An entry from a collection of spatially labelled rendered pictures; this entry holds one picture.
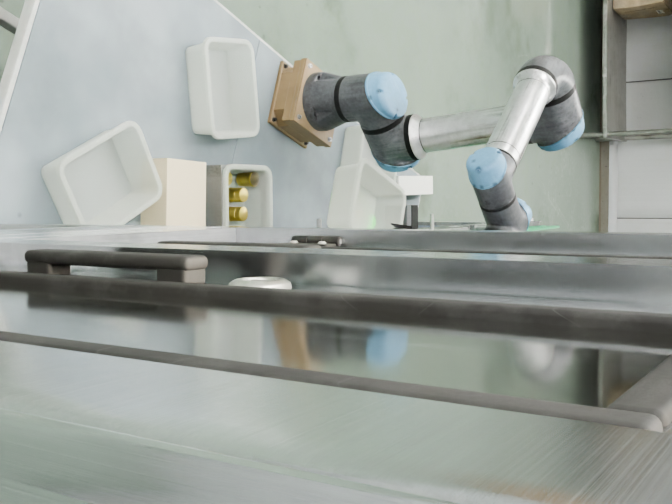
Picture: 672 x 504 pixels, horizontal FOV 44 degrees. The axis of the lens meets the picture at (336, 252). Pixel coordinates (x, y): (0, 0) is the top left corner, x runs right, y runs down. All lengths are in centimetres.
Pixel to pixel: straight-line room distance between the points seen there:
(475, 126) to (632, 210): 582
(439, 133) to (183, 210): 67
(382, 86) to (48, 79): 79
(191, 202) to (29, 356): 162
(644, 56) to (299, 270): 743
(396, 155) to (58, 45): 87
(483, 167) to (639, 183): 620
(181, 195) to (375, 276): 132
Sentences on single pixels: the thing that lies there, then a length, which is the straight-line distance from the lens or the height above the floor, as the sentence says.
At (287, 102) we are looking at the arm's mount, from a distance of 213.
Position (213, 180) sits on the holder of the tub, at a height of 80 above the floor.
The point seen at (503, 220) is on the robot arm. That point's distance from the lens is 168.
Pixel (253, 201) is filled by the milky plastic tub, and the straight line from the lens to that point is 201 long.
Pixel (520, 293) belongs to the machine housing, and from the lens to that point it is 44.
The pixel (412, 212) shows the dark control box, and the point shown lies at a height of 84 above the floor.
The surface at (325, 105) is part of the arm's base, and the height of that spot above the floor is 90.
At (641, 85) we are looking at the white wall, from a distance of 784.
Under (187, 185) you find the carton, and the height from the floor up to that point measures 82.
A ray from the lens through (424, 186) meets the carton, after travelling 275.
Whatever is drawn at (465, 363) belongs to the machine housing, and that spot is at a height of 194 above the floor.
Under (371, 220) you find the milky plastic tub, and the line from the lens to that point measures 196.
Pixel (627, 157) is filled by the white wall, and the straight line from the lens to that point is 781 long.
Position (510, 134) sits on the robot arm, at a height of 144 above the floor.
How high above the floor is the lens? 204
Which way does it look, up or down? 33 degrees down
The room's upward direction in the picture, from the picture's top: 92 degrees clockwise
